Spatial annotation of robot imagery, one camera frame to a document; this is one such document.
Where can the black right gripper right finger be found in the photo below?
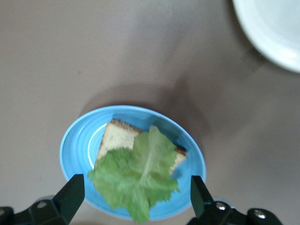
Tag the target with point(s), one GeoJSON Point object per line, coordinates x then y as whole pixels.
{"type": "Point", "coordinates": [201, 201]}

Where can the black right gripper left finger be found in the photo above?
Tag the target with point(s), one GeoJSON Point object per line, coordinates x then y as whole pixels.
{"type": "Point", "coordinates": [68, 199]}

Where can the green lettuce leaf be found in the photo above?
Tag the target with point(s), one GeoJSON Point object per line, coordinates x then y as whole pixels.
{"type": "Point", "coordinates": [140, 168]}

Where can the toasted bread slice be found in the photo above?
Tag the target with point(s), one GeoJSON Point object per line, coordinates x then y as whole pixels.
{"type": "Point", "coordinates": [117, 138]}

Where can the blue plate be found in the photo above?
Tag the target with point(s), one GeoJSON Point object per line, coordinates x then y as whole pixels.
{"type": "Point", "coordinates": [75, 150]}

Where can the beige plate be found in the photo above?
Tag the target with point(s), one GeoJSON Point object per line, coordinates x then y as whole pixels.
{"type": "Point", "coordinates": [276, 28]}

